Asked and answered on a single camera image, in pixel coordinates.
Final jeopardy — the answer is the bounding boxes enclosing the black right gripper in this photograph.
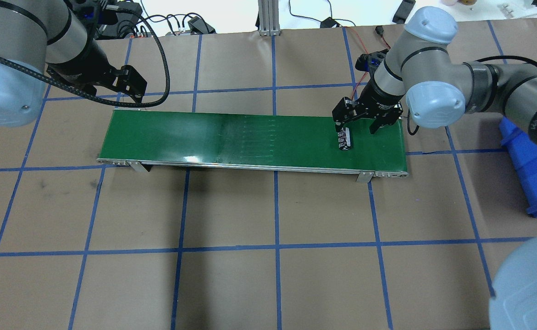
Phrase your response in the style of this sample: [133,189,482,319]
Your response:
[332,82,403,134]

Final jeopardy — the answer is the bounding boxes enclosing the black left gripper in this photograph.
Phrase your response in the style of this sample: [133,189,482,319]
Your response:
[47,39,147,103]

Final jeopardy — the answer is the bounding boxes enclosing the dark brown cylindrical capacitor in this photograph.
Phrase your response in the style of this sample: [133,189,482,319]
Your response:
[337,127,352,151]

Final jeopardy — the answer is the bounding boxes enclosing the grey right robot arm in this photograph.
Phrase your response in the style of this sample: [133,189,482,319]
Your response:
[332,6,537,151]

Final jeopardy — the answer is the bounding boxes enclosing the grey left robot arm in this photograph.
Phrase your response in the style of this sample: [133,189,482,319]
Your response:
[0,0,147,127]

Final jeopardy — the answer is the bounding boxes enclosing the green conveyor belt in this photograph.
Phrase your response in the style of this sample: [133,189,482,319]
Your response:
[97,110,409,182]

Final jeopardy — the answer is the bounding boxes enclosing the black power adapter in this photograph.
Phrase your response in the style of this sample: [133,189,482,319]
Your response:
[187,16,216,35]

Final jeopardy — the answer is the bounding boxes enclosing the blue plastic bin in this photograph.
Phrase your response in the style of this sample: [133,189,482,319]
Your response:
[499,117,537,218]

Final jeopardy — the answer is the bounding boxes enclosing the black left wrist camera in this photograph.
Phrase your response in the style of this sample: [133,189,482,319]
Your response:
[65,0,143,28]

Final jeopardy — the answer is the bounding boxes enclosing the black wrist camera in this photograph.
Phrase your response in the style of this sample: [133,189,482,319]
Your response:
[65,0,143,28]
[354,49,389,75]

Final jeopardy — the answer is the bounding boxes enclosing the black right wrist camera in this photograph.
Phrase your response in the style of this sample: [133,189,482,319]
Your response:
[354,49,389,75]

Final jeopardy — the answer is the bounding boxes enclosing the red black conveyor cable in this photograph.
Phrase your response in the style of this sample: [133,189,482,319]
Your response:
[342,26,383,99]

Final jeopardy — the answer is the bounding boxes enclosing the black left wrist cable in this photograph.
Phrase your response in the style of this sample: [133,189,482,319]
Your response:
[0,14,171,107]

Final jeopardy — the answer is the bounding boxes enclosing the aluminium frame post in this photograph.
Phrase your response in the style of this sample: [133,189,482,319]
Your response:
[257,0,281,36]

